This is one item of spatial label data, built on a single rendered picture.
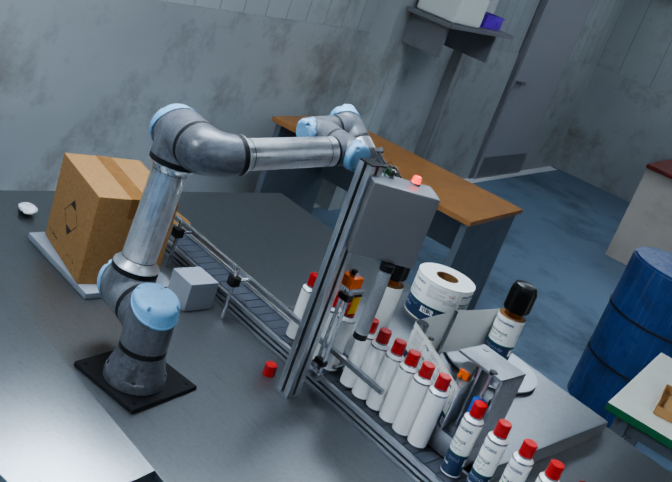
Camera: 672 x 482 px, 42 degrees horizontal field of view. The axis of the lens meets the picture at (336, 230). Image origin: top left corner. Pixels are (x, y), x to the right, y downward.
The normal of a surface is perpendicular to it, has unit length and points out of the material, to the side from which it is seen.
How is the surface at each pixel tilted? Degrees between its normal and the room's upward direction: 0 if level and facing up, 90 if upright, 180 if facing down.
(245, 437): 0
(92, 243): 90
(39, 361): 0
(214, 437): 0
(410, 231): 90
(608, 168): 90
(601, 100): 90
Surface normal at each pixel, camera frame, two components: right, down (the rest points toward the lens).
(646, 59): -0.55, 0.11
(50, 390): 0.33, -0.88
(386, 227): 0.14, 0.40
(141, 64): 0.77, 0.45
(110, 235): 0.53, 0.46
